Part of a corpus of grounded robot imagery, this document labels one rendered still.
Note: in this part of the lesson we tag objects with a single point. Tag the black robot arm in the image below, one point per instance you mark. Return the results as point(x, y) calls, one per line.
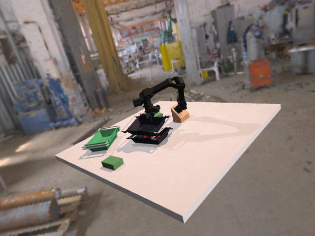
point(148, 93)

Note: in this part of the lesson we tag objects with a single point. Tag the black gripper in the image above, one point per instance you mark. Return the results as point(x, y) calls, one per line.
point(148, 115)

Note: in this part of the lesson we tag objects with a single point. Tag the green rectangular block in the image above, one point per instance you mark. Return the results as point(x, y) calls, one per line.
point(158, 114)
point(112, 162)

